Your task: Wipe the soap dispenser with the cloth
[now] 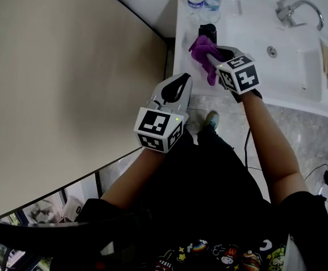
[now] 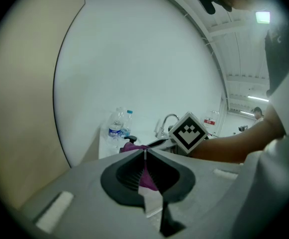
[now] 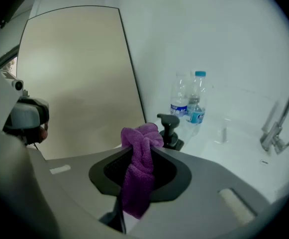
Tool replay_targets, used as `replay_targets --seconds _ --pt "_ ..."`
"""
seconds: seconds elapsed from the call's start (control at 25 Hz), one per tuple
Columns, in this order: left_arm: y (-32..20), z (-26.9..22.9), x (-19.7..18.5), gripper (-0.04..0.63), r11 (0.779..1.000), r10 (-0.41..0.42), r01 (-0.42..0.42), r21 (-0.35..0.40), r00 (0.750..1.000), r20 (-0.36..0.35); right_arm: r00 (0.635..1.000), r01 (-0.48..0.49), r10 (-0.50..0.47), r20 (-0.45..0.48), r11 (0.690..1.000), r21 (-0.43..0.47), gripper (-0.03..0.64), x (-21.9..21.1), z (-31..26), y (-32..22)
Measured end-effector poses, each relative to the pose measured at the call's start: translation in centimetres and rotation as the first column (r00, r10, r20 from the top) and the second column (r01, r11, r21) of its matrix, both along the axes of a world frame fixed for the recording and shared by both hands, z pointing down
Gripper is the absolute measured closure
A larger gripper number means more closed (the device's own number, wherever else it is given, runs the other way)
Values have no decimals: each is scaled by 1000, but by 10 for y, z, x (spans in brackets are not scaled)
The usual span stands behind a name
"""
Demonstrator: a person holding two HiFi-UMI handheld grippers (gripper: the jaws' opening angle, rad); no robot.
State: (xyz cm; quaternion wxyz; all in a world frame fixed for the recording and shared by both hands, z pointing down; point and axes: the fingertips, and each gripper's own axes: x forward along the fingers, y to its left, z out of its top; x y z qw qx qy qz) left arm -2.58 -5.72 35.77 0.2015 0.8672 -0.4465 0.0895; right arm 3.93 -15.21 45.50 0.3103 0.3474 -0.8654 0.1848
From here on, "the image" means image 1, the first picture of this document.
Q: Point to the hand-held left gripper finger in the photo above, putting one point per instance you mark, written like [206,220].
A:
[185,95]
[163,87]

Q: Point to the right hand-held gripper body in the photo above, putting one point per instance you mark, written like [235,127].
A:
[242,78]

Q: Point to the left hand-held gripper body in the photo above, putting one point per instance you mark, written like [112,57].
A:
[155,128]

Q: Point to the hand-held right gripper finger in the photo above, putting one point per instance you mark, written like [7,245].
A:
[214,62]
[232,51]

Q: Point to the purple cloth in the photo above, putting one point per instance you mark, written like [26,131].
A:
[201,48]

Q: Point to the person's left forearm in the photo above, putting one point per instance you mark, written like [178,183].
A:
[132,176]

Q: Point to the person's right forearm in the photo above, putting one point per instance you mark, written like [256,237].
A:
[268,145]

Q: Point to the clear water bottle blue cap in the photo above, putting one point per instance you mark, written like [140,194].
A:
[212,1]

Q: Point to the clear water bottle white cap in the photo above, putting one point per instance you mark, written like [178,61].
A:
[194,0]

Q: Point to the white washbasin counter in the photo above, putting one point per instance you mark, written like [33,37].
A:
[265,75]

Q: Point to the person's right shoe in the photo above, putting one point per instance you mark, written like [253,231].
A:
[212,120]

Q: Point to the metal sink drain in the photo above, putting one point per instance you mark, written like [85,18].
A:
[271,51]

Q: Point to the person's black trousers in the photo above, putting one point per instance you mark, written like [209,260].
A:
[209,145]

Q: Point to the chrome faucet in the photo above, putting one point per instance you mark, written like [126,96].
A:
[286,11]

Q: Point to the person's black printed shirt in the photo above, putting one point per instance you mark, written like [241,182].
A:
[194,207]

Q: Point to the dark framed window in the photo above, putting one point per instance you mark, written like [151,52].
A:
[39,210]

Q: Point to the black mounted device plate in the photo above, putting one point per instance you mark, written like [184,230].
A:
[39,236]

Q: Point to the large beige board black frame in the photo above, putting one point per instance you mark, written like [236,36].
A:
[53,95]

